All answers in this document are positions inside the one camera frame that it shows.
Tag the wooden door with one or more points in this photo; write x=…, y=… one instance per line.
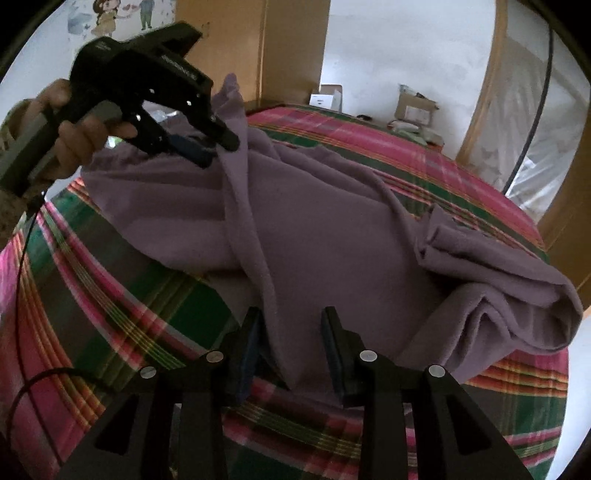
x=570, y=230

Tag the wooden wardrobe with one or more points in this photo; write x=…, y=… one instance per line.
x=240, y=41

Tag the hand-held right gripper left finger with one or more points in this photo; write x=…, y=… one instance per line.
x=249, y=350

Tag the cartoon children wall sticker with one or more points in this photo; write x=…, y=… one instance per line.
x=106, y=16

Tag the pile of light packets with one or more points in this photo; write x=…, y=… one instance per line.
x=415, y=131

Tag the plastic covered glass door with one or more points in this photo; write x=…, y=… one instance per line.
x=526, y=115

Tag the black pole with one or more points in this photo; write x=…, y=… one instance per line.
x=545, y=78

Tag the purple fleece cloth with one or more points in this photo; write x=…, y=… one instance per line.
x=323, y=230

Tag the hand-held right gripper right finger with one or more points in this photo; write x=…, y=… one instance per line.
x=330, y=350

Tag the white cardboard box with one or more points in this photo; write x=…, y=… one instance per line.
x=323, y=99

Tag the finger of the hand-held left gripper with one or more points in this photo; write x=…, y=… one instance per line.
x=217, y=129
x=194, y=154

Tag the person's left hand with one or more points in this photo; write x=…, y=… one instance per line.
x=78, y=143

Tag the plaid bed sheet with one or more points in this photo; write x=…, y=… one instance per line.
x=115, y=314

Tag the brown cardboard box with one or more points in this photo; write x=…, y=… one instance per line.
x=415, y=108

